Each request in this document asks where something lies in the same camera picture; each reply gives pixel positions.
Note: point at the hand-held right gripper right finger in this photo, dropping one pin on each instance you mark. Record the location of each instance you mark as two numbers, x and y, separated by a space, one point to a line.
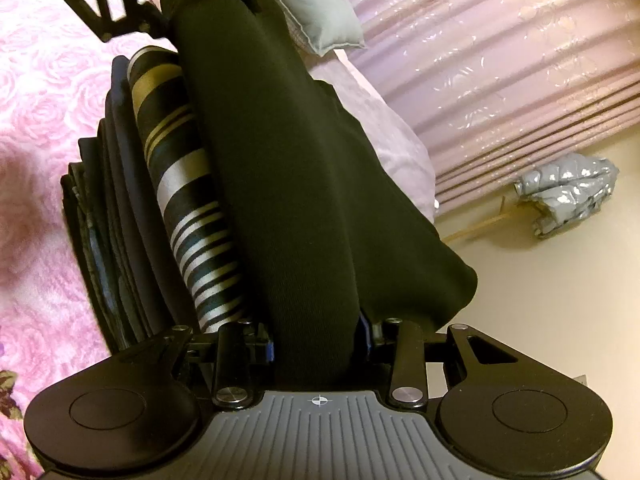
364 332

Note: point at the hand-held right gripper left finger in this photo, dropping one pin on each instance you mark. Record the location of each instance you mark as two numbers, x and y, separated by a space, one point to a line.
232 360

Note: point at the black garment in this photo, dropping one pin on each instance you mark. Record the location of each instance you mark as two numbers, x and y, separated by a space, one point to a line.
300 185

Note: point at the grey pillow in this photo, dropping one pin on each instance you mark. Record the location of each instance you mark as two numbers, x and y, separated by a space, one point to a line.
310 10

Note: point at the thin wooden stick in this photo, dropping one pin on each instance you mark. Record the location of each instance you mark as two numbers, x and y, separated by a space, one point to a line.
480 226

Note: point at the navy folded garment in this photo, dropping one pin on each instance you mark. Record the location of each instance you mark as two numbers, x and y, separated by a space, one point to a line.
135 185

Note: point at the striped folded garment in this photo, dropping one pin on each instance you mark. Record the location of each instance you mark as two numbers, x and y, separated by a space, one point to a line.
185 185

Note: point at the dark grey folded garment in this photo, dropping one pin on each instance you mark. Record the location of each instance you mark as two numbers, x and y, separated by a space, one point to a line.
85 220

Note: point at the pink curtain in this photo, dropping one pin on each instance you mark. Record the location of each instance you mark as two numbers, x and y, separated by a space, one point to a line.
500 60

